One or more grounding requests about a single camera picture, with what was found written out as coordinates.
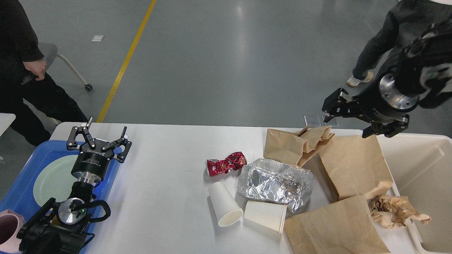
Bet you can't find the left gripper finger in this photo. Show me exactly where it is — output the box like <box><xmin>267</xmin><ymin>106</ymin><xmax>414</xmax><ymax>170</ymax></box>
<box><xmin>102</xmin><ymin>126</ymin><xmax>132</xmax><ymax>163</ymax></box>
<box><xmin>66</xmin><ymin>117</ymin><xmax>96</xmax><ymax>152</ymax></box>

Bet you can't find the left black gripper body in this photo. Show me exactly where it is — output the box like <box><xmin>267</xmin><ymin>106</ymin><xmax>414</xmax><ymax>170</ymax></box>
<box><xmin>71</xmin><ymin>139</ymin><xmax>115</xmax><ymax>184</ymax></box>

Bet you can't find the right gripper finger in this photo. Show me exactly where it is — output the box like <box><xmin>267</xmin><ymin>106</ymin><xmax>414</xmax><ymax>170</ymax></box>
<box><xmin>362</xmin><ymin>115</ymin><xmax>410</xmax><ymax>138</ymax></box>
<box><xmin>322</xmin><ymin>88</ymin><xmax>364</xmax><ymax>123</ymax></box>

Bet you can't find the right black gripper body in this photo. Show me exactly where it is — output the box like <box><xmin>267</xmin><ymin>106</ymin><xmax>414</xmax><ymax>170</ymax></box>
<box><xmin>355</xmin><ymin>73</ymin><xmax>419</xmax><ymax>123</ymax></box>

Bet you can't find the light green plate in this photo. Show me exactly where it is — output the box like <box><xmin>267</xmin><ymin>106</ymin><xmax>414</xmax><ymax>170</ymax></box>
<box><xmin>33</xmin><ymin>155</ymin><xmax>78</xmax><ymax>206</ymax></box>

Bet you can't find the small brown paper bag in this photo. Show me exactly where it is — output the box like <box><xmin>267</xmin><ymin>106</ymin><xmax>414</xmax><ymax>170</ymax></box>
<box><xmin>263</xmin><ymin>126</ymin><xmax>335</xmax><ymax>168</ymax></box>

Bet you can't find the pink mug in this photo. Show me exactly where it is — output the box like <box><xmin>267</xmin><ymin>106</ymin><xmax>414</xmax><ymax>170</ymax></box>
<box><xmin>0</xmin><ymin>209</ymin><xmax>25</xmax><ymax>254</ymax></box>

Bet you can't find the large brown paper bag front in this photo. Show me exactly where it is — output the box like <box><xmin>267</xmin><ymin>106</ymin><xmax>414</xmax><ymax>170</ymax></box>
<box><xmin>284</xmin><ymin>195</ymin><xmax>390</xmax><ymax>254</ymax></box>

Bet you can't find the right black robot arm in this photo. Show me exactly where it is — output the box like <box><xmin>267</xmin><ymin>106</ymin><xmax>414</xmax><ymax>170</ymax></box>
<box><xmin>322</xmin><ymin>19</ymin><xmax>452</xmax><ymax>138</ymax></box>

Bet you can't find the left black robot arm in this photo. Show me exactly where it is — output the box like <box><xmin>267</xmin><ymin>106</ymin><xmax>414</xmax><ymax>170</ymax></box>
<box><xmin>17</xmin><ymin>117</ymin><xmax>132</xmax><ymax>254</ymax></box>

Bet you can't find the brown paper bag under gripper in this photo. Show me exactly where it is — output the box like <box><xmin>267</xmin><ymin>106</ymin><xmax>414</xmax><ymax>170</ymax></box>
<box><xmin>319</xmin><ymin>135</ymin><xmax>394</xmax><ymax>200</ymax></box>

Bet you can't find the beige plastic bin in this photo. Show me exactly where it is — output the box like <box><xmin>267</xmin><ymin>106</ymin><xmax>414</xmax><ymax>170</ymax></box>
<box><xmin>378</xmin><ymin>134</ymin><xmax>452</xmax><ymax>254</ymax></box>

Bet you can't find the white side table corner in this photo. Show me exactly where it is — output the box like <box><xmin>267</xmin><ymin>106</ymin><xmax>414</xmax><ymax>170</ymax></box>
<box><xmin>0</xmin><ymin>113</ymin><xmax>16</xmax><ymax>136</ymax></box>

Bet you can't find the blue plastic tray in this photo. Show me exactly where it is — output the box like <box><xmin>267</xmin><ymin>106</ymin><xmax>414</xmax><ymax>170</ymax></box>
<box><xmin>1</xmin><ymin>140</ymin><xmax>120</xmax><ymax>254</ymax></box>

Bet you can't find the crumpled brown paper wad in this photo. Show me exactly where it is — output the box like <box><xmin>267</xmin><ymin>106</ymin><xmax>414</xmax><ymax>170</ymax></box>
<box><xmin>370</xmin><ymin>195</ymin><xmax>432</xmax><ymax>229</ymax></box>

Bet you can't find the person in black clothes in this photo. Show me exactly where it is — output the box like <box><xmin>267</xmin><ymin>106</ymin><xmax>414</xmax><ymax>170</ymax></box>
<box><xmin>0</xmin><ymin>0</ymin><xmax>88</xmax><ymax>146</ymax></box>

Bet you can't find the grey office chair left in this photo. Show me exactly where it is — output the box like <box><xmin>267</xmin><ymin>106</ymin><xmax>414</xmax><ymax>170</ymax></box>
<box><xmin>38</xmin><ymin>42</ymin><xmax>93</xmax><ymax>91</ymax></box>

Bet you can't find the crumpled aluminium foil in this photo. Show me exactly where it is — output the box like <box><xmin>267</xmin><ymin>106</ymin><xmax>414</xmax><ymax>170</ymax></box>
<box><xmin>236</xmin><ymin>158</ymin><xmax>314</xmax><ymax>213</ymax></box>

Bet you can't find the crushed red can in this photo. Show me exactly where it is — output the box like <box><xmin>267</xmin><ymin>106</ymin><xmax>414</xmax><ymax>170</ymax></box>
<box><xmin>206</xmin><ymin>151</ymin><xmax>247</xmax><ymax>177</ymax></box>

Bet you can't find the white paper cup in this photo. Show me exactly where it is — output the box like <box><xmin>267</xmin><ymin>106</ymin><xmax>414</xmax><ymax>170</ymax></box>
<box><xmin>208</xmin><ymin>182</ymin><xmax>244</xmax><ymax>227</ymax></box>

